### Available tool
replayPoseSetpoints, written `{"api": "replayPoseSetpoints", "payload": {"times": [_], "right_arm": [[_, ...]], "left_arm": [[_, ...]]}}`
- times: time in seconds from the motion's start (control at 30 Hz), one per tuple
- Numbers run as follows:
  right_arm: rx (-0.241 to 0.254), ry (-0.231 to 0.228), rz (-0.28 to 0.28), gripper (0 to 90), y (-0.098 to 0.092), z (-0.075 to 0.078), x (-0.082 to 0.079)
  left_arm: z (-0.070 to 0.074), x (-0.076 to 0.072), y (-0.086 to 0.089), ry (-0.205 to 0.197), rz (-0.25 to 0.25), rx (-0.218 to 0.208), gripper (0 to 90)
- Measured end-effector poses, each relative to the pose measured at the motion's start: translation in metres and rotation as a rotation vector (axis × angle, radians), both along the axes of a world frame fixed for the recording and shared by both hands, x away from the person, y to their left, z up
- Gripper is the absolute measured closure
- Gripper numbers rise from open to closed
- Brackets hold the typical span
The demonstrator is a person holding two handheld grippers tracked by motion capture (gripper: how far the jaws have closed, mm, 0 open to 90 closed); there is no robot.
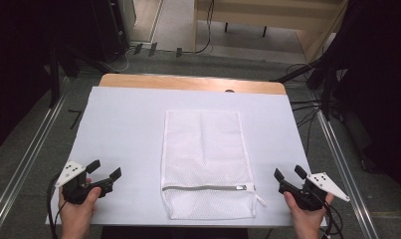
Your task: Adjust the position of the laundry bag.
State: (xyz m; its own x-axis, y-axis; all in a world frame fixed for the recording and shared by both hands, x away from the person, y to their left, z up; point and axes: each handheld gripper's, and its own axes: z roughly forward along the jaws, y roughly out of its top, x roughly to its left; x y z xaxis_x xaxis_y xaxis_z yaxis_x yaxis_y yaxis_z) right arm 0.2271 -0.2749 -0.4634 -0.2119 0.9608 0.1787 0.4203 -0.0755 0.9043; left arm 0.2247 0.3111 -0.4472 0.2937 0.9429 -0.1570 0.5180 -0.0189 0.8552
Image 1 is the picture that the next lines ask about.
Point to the black cabinet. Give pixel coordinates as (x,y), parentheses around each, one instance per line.
(111,26)

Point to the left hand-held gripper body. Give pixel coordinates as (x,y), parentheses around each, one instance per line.
(76,191)

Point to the person's left hand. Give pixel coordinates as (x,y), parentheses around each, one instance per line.
(77,215)

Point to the metal floor rail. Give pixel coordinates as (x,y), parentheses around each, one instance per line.
(344,169)
(25,162)

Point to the black metal stand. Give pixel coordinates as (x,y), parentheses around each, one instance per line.
(328,93)

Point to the white table sheet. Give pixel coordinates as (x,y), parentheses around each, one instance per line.
(128,132)

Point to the white mesh laundry bag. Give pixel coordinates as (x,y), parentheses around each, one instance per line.
(204,152)

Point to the person's right hand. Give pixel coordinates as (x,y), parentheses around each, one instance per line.
(309,220)

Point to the wooden table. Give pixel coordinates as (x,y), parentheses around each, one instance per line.
(188,82)

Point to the black curtain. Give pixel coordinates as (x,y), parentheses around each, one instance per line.
(380,83)
(15,66)

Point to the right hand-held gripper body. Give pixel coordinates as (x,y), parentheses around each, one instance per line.
(309,197)

